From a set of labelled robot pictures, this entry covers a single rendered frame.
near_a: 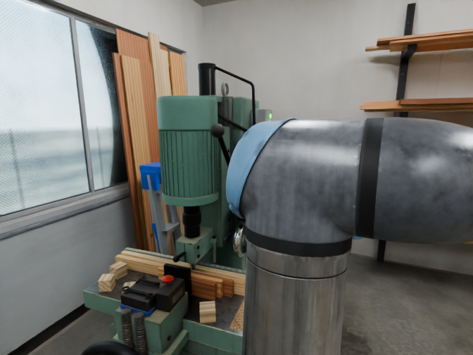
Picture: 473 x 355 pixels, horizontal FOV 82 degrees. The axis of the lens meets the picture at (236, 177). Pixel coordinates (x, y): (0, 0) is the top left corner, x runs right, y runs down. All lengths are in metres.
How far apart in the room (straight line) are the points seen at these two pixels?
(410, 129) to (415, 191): 0.05
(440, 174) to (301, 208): 0.11
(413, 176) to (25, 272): 2.09
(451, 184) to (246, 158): 0.17
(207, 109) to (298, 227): 0.57
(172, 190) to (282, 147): 0.57
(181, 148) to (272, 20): 2.66
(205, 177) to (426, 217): 0.62
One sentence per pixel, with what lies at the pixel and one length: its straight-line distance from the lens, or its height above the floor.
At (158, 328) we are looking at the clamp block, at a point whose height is 0.95.
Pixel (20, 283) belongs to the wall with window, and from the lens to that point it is 2.17.
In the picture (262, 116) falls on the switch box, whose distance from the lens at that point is 1.03.
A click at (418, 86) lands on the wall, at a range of 3.04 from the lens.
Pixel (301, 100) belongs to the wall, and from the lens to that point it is 3.06.
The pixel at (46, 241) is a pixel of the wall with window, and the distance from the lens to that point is 2.16.
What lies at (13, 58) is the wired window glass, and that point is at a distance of 2.12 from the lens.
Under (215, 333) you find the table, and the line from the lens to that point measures 0.84.
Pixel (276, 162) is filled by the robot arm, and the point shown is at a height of 1.40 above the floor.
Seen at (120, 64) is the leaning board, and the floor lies 1.84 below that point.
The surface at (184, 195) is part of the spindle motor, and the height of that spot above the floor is 1.23.
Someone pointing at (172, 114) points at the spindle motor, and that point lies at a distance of 0.76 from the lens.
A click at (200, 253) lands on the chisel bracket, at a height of 1.02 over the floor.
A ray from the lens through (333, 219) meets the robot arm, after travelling 0.26.
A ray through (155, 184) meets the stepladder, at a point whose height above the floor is 1.05.
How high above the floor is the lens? 1.44
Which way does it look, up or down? 12 degrees down
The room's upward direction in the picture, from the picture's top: straight up
